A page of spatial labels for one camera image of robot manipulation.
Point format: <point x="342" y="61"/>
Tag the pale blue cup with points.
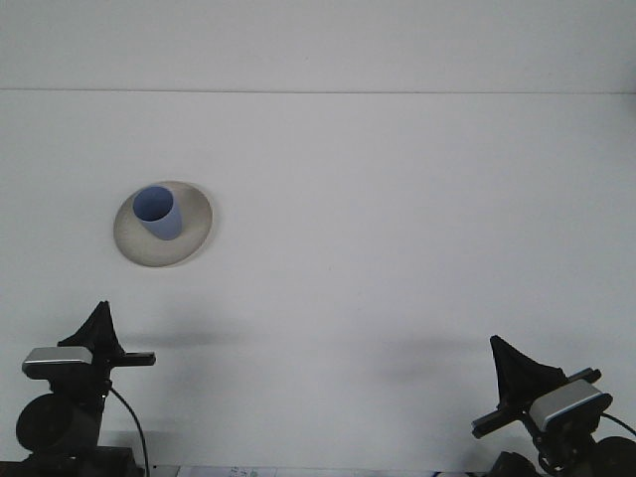
<point x="160" y="223"/>

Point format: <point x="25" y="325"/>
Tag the pale round plate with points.
<point x="164" y="254"/>

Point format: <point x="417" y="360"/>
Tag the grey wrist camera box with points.
<point x="566" y="405"/>
<point x="57" y="362"/>

